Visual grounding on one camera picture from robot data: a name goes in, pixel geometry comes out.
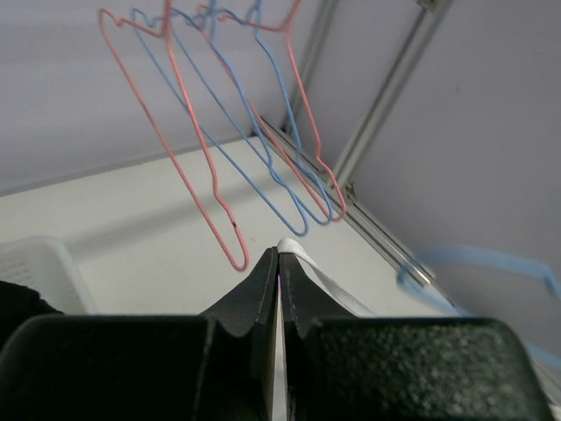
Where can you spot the black tank top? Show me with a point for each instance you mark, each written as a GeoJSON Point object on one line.
{"type": "Point", "coordinates": [17, 305]}

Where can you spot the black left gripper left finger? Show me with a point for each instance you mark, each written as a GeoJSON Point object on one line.
{"type": "Point", "coordinates": [216, 365]}

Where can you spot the white tank top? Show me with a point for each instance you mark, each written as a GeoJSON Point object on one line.
{"type": "Point", "coordinates": [281, 406]}

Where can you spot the white plastic basket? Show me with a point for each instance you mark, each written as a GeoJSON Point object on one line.
{"type": "Point", "coordinates": [44, 264]}

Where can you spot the aluminium frame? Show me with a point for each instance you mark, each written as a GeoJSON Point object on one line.
{"type": "Point", "coordinates": [441, 123]}

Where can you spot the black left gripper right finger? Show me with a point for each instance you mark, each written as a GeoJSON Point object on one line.
{"type": "Point", "coordinates": [342, 367]}

